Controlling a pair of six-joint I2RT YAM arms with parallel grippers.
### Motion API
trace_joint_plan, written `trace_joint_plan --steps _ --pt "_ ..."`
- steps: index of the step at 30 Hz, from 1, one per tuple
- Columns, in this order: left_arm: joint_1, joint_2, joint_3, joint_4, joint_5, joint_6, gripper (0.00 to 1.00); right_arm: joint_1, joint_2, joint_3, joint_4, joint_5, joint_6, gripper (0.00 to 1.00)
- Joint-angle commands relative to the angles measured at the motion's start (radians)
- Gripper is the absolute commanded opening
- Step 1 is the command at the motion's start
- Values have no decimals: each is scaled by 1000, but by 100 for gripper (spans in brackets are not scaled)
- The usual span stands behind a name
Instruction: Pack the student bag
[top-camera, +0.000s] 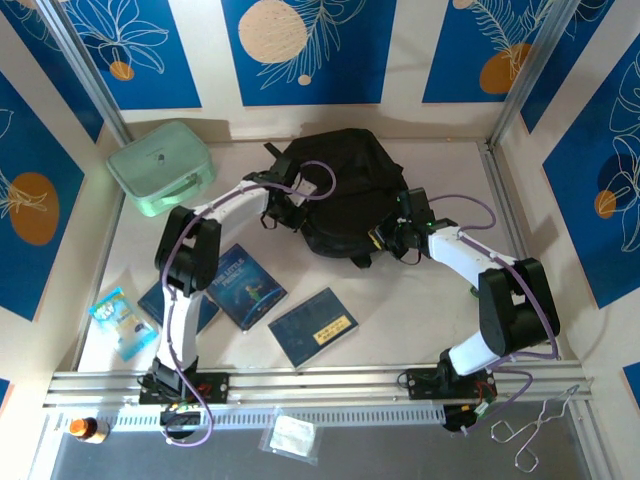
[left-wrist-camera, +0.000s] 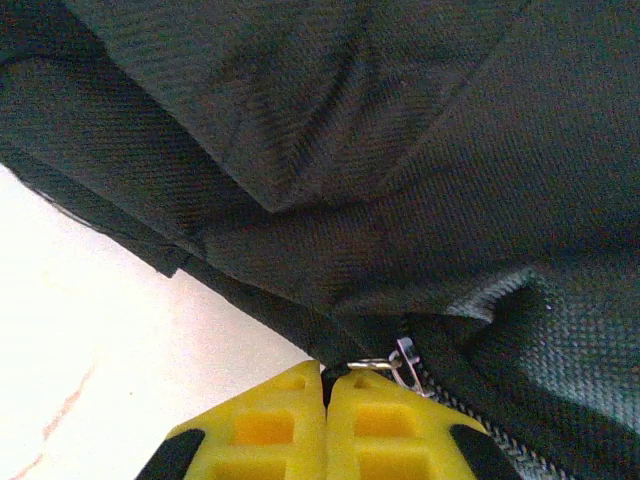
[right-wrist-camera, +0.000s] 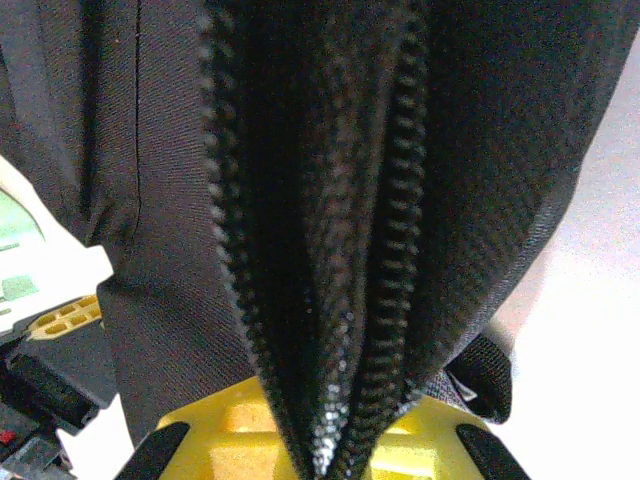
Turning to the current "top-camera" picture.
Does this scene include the orange cap brown bottle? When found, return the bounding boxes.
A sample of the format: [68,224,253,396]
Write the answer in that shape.
[68,417,110,445]

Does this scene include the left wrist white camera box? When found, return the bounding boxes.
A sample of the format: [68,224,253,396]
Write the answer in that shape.
[292,175,318,206]

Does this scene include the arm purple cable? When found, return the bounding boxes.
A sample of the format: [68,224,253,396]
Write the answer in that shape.
[428,193,560,435]
[158,160,336,447]

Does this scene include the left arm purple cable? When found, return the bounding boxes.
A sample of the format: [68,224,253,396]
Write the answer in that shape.
[158,160,336,447]

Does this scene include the clear bag with white cloth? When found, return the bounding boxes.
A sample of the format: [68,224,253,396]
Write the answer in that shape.
[259,408,321,464]

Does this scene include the aluminium frame post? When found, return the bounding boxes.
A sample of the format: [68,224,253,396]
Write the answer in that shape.
[37,0,134,146]
[487,0,581,149]

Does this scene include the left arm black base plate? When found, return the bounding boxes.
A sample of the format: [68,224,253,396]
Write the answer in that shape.
[138,372,230,405]

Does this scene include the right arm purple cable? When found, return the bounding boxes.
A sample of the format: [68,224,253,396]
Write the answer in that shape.
[428,193,560,435]

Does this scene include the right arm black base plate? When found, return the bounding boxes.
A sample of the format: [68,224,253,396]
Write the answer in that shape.
[404,368,499,401]

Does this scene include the aluminium side rail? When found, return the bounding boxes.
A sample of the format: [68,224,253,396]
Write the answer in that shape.
[477,141,561,359]

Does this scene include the plain dark blue booklet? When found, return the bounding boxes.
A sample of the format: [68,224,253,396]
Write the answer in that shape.
[137,279,221,335]

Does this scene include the grey metal sheet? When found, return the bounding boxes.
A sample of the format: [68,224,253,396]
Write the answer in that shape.
[48,399,594,480]

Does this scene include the Little Prince book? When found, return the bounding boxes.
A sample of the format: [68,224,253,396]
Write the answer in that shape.
[205,243,289,331]

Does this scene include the mint green lunch bag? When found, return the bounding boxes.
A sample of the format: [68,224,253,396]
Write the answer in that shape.
[106,121,218,219]

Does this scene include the blue floral wall poster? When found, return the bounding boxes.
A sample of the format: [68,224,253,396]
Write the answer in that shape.
[519,0,640,134]
[542,47,640,310]
[422,0,556,105]
[221,0,399,107]
[0,72,86,321]
[0,9,104,144]
[54,0,204,112]

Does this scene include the aluminium mounting rail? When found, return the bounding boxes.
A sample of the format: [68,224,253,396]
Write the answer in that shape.
[43,362,594,409]

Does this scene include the metal wire tongs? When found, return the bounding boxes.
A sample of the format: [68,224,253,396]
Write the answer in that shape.
[490,384,581,472]

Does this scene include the light blue snack packet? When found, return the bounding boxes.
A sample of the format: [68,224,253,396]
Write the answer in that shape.
[88,286,157,361]

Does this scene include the white slotted cable duct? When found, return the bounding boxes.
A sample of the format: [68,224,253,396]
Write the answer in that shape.
[49,405,446,429]

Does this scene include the black backpack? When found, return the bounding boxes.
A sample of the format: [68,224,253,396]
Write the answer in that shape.
[263,128,406,269]

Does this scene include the dark blue yellow-label notebook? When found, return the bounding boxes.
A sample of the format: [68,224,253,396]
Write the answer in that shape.
[267,286,362,371]

